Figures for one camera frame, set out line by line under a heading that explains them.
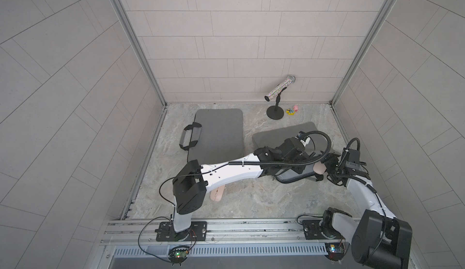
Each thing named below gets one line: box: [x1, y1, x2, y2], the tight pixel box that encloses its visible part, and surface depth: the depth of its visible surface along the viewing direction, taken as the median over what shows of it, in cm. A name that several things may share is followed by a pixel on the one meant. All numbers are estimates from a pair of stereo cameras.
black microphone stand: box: [266, 86, 287, 120], surface depth 113 cm
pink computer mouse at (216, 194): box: [209, 184, 226, 202], surface depth 80 cm
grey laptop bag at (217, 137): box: [179, 108, 245, 167], surface depth 100 cm
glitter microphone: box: [263, 74, 297, 102], surface depth 98 cm
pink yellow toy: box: [285, 105, 299, 116], surface depth 114 cm
